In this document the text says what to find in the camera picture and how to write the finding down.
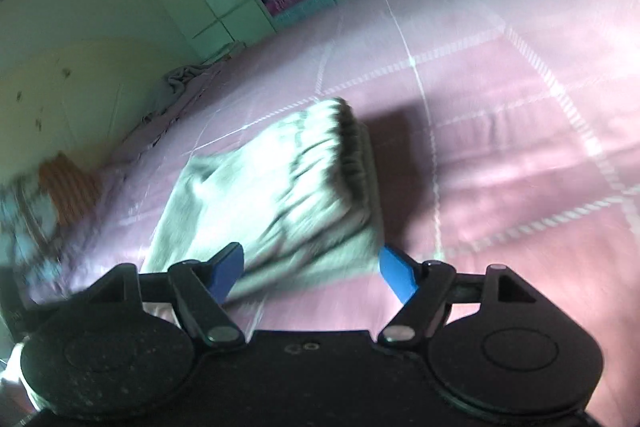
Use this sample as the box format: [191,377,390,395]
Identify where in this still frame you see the teal patterned pillow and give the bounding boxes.
[0,179,67,279]

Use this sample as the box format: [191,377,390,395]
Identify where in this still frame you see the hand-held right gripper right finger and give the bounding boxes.
[378,246,539,348]

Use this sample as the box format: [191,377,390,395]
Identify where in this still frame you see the grey pants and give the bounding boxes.
[141,97,386,308]

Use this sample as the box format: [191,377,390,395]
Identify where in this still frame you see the crumpled grey blanket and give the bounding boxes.
[164,42,247,108]

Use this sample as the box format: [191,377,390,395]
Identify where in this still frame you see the pink plaid bed sheet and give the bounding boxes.
[25,0,640,427]

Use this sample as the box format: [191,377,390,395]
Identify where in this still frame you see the orange striped pillow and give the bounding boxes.
[37,151,104,229]

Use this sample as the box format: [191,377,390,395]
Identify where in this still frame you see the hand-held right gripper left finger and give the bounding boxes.
[94,242,246,349]

